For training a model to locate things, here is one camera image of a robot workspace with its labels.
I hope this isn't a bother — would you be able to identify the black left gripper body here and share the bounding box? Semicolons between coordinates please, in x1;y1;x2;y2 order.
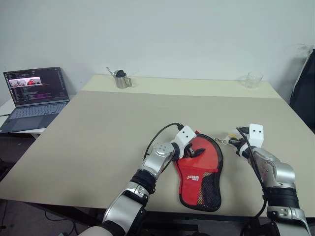
184;142;197;161

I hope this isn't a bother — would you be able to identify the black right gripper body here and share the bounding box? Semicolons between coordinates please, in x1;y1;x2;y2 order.
234;137;247;157

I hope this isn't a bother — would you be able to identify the silver keychain chain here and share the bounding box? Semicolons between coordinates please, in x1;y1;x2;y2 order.
213;137;230;147

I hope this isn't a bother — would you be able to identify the black red mesh paddle case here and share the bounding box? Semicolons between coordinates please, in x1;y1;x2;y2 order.
173;130;224;212

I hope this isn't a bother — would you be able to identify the clear glass cup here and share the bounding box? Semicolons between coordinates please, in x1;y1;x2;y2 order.
244;71;264;90

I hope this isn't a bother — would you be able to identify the black chair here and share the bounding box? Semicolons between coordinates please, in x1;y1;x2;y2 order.
288;49;315;135

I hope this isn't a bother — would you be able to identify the stainless steel cup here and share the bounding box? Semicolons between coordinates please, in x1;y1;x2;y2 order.
115;76;133;89

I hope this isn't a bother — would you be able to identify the thin metal straw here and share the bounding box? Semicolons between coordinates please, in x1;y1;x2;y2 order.
106;66;119;78

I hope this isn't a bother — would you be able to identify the dark blue laptop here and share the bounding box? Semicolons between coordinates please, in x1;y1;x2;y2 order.
0;66;71;134

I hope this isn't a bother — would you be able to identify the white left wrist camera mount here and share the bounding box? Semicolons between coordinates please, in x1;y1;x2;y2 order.
170;125;197;158

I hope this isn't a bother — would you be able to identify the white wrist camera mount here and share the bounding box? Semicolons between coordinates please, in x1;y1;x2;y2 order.
242;123;265;152
170;125;197;158

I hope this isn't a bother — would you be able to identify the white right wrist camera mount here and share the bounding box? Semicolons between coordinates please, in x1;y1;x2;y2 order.
242;123;265;152

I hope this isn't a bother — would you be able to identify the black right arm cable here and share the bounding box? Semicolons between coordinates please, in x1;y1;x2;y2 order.
236;125;269;236

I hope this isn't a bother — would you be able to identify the black table frame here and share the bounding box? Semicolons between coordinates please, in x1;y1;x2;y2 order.
0;196;271;236

